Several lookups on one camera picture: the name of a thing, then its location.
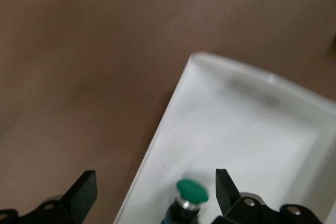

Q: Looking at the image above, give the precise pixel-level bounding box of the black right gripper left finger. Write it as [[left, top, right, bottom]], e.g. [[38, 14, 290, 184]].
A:
[[0, 170, 98, 224]]

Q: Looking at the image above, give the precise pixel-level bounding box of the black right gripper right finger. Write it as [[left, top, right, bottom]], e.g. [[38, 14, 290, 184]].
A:
[[209, 168, 322, 224]]

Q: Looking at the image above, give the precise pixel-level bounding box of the green push button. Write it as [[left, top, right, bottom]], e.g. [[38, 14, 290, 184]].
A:
[[163, 178, 210, 224]]

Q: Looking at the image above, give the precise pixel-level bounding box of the white plastic drawer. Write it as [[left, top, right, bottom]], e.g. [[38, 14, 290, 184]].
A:
[[112, 51, 336, 224]]

